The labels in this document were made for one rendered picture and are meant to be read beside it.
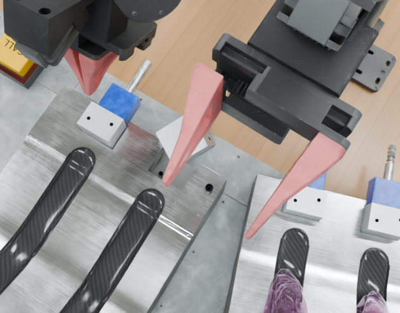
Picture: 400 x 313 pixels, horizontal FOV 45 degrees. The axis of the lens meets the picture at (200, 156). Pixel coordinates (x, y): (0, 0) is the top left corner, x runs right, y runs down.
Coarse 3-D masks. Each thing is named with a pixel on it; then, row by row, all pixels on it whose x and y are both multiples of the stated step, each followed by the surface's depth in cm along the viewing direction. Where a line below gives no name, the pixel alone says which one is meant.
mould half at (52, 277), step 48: (48, 144) 64; (96, 144) 64; (144, 144) 64; (0, 192) 63; (96, 192) 62; (192, 192) 62; (0, 240) 61; (48, 240) 61; (96, 240) 61; (192, 240) 65; (48, 288) 59; (144, 288) 60
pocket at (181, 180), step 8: (160, 152) 64; (160, 160) 66; (168, 160) 66; (152, 168) 65; (160, 168) 66; (184, 168) 66; (192, 168) 66; (160, 176) 66; (176, 176) 66; (184, 176) 66; (176, 184) 65; (184, 184) 65
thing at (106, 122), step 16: (144, 64) 66; (112, 96) 64; (128, 96) 64; (96, 112) 62; (112, 112) 64; (128, 112) 64; (80, 128) 63; (96, 128) 62; (112, 128) 62; (112, 144) 63
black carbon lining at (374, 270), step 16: (288, 240) 65; (304, 240) 64; (288, 256) 64; (304, 256) 64; (368, 256) 64; (384, 256) 64; (304, 272) 63; (368, 272) 64; (384, 272) 63; (368, 288) 63; (384, 288) 63
